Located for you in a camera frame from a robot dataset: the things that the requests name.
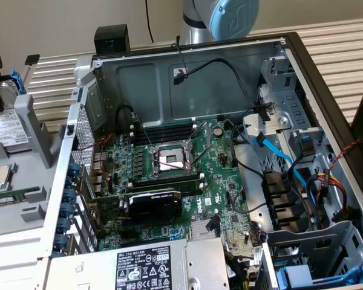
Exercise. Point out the black box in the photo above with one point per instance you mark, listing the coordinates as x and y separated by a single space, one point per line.
112 34

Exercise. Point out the CPU socket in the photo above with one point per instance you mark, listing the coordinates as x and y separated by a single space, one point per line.
166 155

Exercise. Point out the empty blue disk carrier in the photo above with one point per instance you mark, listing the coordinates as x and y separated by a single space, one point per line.
295 276

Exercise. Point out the open PC case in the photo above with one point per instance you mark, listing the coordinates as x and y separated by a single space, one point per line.
139 90

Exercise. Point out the green motherboard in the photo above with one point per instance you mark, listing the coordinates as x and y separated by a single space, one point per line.
213 181

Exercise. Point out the silver chipset heat sink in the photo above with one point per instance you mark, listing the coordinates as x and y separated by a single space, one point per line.
198 229

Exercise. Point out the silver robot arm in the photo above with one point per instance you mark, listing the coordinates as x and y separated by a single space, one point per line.
193 33

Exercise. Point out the black RAM slot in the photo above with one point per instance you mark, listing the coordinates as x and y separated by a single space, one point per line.
169 177
166 128
166 136
189 189

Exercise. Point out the metal CPU socket cover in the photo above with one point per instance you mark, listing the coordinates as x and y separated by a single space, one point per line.
199 136

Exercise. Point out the silver power supply unit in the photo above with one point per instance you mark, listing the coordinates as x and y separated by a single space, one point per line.
199 266

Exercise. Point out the metal disk bay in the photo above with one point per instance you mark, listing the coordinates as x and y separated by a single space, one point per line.
270 269

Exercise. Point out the hard disk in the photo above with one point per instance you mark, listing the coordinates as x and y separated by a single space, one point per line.
9 127

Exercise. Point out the thin metal locking lever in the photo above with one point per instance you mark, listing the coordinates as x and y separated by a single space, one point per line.
169 163
144 133

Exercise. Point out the round coin battery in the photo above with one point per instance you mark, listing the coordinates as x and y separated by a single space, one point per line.
218 131

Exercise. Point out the green RAM stick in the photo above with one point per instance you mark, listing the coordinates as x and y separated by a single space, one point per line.
12 195

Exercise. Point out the grey parts rack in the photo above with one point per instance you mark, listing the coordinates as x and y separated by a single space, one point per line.
33 181

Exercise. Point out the blue slot retention clip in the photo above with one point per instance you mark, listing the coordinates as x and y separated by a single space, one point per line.
64 225
74 168
62 241
71 182
67 210
69 195

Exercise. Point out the black graphics card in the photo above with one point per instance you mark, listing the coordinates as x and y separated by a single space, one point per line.
157 208

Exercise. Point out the dark angled stand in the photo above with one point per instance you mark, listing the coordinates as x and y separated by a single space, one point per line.
358 121

